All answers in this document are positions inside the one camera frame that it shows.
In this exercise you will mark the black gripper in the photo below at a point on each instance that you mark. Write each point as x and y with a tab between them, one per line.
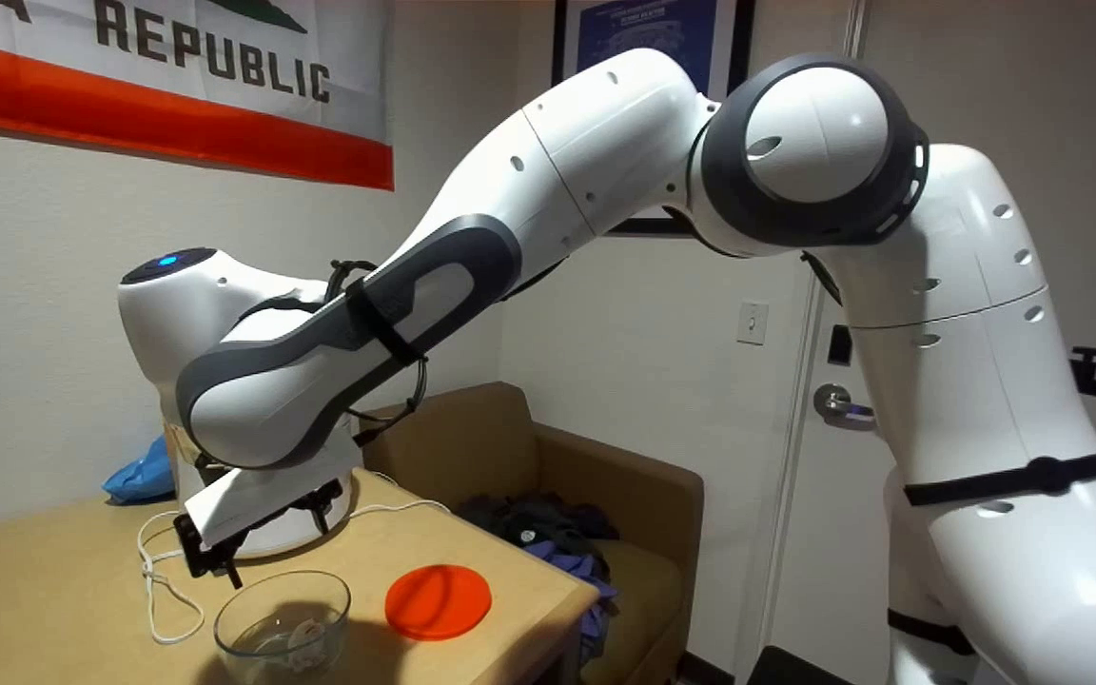
202	550

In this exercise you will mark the orange round lid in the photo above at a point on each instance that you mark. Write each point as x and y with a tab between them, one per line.
439	601

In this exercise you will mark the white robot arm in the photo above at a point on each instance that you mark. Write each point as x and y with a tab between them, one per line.
954	380

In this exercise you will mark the clear glass lunchbox bowl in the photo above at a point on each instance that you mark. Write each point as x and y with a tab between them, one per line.
238	633

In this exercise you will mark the white crumpled napkin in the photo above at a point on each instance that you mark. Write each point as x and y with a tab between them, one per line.
296	630

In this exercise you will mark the blue cloth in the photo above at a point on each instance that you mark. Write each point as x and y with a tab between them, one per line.
141	476

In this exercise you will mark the dark blue backpack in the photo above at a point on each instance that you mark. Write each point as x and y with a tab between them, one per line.
550	533

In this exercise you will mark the California Republic flag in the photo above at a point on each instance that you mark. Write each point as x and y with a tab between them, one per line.
193	115

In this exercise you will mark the framed blue poster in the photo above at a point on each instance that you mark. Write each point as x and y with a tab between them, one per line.
644	33

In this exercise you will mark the white light switch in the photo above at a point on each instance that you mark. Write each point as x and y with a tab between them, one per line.
750	325

